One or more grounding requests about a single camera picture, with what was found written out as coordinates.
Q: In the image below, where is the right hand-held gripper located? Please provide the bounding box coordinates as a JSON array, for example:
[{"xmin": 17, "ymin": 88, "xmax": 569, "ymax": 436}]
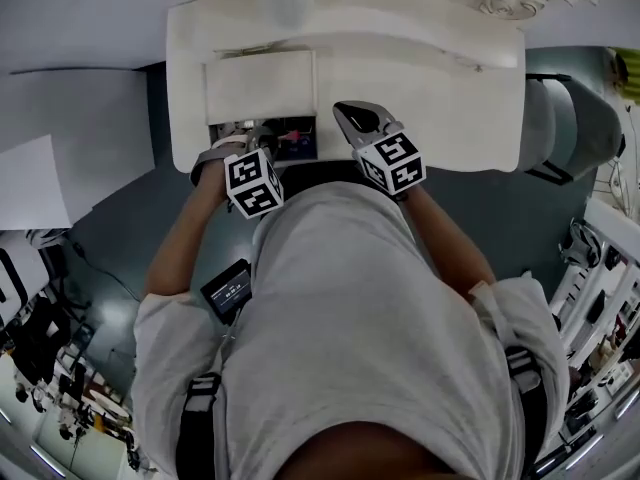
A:
[{"xmin": 332, "ymin": 99, "xmax": 427, "ymax": 198}]

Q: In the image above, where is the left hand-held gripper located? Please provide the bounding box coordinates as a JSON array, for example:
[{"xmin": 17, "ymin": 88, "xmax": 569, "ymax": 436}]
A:
[{"xmin": 189, "ymin": 125, "xmax": 285, "ymax": 221}]

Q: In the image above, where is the small black-lined drawer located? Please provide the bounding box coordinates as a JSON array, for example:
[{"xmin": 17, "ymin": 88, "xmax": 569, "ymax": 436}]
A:
[{"xmin": 207, "ymin": 112, "xmax": 321, "ymax": 164}]

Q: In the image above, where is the white ornate dressing table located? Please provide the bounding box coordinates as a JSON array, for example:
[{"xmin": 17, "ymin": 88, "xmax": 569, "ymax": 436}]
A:
[{"xmin": 166, "ymin": 0, "xmax": 526, "ymax": 174}]

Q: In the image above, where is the person's left forearm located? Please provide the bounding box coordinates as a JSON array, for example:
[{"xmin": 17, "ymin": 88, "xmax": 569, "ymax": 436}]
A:
[{"xmin": 144, "ymin": 182, "xmax": 236, "ymax": 299}]

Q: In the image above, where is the person's right forearm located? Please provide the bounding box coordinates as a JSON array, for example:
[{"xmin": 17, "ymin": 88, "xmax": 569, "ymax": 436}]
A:
[{"xmin": 399, "ymin": 187, "xmax": 496, "ymax": 299}]

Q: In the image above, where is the white translucent vase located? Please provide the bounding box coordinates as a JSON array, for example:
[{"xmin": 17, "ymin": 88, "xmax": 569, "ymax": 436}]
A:
[{"xmin": 257, "ymin": 0, "xmax": 315, "ymax": 32}]

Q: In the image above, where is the black screen device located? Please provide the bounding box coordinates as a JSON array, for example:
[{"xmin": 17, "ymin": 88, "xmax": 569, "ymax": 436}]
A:
[{"xmin": 199, "ymin": 258, "xmax": 253, "ymax": 325}]

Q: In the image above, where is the person's grey shirt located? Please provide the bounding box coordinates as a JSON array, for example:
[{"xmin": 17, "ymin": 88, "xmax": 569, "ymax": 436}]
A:
[{"xmin": 130, "ymin": 180, "xmax": 571, "ymax": 480}]

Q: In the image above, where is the white cabinet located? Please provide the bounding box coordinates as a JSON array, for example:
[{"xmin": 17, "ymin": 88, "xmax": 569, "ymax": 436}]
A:
[{"xmin": 0, "ymin": 135, "xmax": 74, "ymax": 232}]

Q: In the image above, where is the grey backpack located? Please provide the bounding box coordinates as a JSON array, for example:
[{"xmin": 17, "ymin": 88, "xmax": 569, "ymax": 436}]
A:
[{"xmin": 559, "ymin": 217, "xmax": 609, "ymax": 269}]

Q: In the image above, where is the yellow-green stool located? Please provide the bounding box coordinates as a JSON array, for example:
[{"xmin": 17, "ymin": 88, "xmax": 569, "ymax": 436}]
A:
[{"xmin": 607, "ymin": 46, "xmax": 640, "ymax": 104}]

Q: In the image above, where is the white black machine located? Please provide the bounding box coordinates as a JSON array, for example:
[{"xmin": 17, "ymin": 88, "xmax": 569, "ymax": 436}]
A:
[{"xmin": 0, "ymin": 245, "xmax": 36, "ymax": 319}]

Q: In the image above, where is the white shelf unit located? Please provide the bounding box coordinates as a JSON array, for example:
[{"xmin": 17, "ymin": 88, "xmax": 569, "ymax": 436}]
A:
[{"xmin": 547, "ymin": 197, "xmax": 640, "ymax": 469}]

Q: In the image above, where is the person's chin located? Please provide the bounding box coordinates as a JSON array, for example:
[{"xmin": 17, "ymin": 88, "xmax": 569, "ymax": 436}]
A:
[{"xmin": 287, "ymin": 420, "xmax": 451, "ymax": 480}]

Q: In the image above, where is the grey chair with black frame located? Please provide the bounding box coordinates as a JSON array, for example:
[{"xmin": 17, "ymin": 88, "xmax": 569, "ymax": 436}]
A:
[{"xmin": 519, "ymin": 47, "xmax": 626, "ymax": 187}]

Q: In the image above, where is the black grey harness strap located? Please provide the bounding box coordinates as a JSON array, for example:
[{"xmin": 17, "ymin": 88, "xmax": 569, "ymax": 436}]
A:
[
  {"xmin": 177, "ymin": 372, "xmax": 221, "ymax": 480},
  {"xmin": 504, "ymin": 345, "xmax": 544, "ymax": 480}
]

